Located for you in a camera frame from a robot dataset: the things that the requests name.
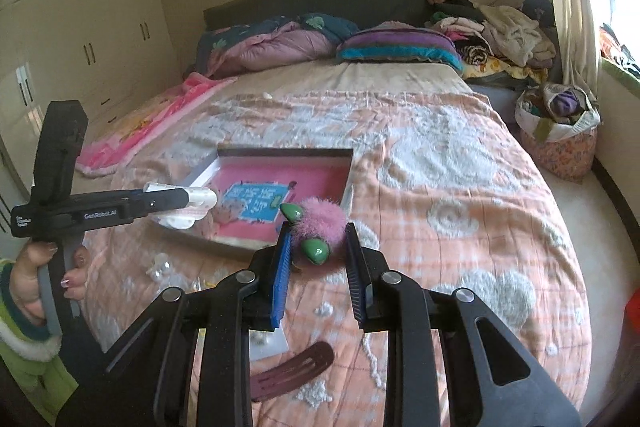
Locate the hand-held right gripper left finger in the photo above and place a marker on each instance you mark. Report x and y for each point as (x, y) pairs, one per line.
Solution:
(282, 277)

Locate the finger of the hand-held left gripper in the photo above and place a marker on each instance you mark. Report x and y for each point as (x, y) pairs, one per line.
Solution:
(160, 199)

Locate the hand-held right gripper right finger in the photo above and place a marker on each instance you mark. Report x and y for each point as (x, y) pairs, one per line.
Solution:
(356, 287)

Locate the white hair clip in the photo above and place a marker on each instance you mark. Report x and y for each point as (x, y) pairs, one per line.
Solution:
(202, 197)

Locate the small clear packet white card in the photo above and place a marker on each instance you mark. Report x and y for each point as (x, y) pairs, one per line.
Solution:
(267, 344)

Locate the pearl hair clip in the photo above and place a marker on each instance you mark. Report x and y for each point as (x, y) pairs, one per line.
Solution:
(160, 269)

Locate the pink fuzzy hair clip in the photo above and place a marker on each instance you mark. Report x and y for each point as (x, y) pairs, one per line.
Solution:
(320, 217)

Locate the maroon hair clip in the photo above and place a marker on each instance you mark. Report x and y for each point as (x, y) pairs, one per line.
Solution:
(295, 372)

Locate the shallow cardboard box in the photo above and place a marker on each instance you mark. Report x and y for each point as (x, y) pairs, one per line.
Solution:
(280, 152)

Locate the person's left forearm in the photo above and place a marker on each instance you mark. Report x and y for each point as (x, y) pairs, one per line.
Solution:
(30, 367)

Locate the person's left hand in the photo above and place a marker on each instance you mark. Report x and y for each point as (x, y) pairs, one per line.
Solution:
(25, 282)

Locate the pink printed blanket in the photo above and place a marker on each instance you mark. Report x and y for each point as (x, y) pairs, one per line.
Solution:
(140, 122)

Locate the orange white patterned blanket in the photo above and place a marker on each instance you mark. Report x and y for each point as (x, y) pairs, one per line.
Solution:
(425, 187)

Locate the pink navy duvet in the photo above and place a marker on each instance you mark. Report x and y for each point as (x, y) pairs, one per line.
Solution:
(280, 47)

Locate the cream wardrobe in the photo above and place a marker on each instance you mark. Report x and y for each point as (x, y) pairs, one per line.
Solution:
(100, 7)

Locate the cream round bed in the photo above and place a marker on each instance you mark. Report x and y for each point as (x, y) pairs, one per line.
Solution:
(590, 257)

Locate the striped pillow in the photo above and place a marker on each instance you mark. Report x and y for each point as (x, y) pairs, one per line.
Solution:
(400, 44)

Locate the floral bag of clothes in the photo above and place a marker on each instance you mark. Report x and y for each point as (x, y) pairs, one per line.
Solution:
(560, 147)

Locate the red object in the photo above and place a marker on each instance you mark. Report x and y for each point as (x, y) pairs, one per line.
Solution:
(634, 309)

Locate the pile of clothes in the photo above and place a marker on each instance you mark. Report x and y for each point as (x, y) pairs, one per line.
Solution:
(510, 32)

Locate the patterned cloth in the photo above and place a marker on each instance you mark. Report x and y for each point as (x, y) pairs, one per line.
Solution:
(620, 54)

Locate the cream curtain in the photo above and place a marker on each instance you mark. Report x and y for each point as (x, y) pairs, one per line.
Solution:
(575, 7)

